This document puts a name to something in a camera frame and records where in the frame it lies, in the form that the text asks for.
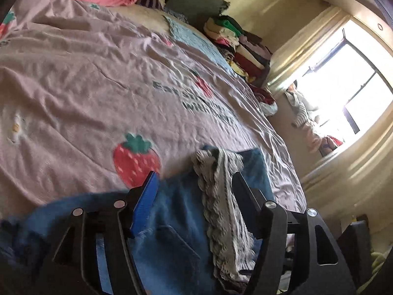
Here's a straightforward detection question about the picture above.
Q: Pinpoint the blue denim pants lace trim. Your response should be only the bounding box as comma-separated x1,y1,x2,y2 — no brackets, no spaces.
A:
0,144,276,295

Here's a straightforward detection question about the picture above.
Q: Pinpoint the red white crumpled garment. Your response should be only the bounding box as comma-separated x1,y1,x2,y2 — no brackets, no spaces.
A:
249,85,278,117

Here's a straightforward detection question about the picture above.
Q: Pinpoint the pink strawberry print duvet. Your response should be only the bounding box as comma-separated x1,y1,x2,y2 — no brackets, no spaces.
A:
1,0,306,218

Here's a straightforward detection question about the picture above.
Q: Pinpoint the clothes pile on windowsill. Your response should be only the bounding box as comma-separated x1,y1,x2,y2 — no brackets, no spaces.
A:
284,80,343,157

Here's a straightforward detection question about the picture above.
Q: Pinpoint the lime green fleece garment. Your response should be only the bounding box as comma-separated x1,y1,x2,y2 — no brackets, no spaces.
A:
356,251,388,294

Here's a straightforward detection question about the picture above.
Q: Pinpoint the folded clothes stack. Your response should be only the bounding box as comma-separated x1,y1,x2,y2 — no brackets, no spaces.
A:
203,15,272,88

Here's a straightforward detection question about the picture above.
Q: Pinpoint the cream curtain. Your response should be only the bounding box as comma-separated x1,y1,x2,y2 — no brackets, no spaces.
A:
266,6,351,97

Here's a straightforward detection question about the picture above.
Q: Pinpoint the light blue knitted cloth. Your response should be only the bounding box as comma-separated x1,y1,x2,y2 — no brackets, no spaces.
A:
163,15,237,78

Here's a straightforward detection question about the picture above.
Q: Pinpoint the window with dark frame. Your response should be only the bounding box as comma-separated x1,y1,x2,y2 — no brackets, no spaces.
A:
295,20,392,143

